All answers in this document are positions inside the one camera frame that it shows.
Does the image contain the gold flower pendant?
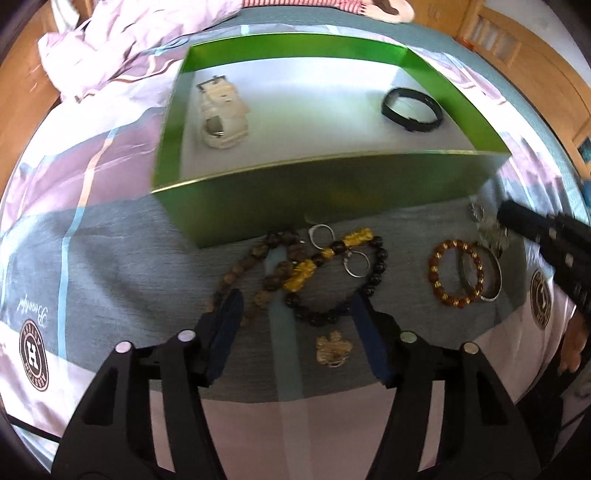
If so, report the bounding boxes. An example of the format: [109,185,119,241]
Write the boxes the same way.
[315,330,354,370]

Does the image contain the small silver ring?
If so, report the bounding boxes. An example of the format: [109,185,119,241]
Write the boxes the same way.
[308,224,335,247]

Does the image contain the wooden bed headboard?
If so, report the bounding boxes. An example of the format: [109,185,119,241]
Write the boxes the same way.
[413,0,591,162]

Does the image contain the black bead bracelet gold charms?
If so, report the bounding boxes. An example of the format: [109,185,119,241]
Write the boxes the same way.
[283,226,389,328]

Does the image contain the amber bead bracelet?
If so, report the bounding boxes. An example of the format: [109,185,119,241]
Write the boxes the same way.
[428,239,485,308]

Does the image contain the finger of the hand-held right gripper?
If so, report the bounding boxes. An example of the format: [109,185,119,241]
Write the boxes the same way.
[496,199,559,243]

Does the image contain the pink crumpled duvet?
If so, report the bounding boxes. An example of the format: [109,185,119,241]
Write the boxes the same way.
[37,0,245,104]

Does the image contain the grey pink patterned bed sheet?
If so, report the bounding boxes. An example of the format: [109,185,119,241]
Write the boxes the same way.
[0,9,591,462]

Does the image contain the red striped plush toy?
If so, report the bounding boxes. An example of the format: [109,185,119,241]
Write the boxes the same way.
[242,0,416,24]

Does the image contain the wooden wardrobe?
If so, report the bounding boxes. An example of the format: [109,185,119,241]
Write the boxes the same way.
[0,0,63,199]

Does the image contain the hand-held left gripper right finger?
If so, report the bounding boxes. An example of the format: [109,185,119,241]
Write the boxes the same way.
[351,291,543,480]

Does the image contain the green cardboard box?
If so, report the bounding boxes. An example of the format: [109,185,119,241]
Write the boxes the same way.
[150,34,512,250]

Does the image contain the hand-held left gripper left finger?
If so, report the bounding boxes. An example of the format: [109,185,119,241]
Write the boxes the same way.
[48,288,245,480]

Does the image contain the white wrist watch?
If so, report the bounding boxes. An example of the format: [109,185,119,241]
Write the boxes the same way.
[196,76,251,149]

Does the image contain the black wrist watch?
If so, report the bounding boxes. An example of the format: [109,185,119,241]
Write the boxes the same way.
[381,87,445,132]

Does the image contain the brown wooden bead bracelet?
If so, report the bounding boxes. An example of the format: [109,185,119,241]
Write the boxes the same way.
[210,228,308,324]

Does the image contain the person's right hand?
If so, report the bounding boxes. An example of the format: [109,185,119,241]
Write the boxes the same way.
[556,318,591,377]

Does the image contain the silver bangle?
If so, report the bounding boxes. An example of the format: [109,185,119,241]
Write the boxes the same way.
[458,242,502,303]

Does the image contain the thin silver hoop with clasp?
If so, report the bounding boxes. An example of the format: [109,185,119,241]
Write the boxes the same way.
[342,249,371,278]

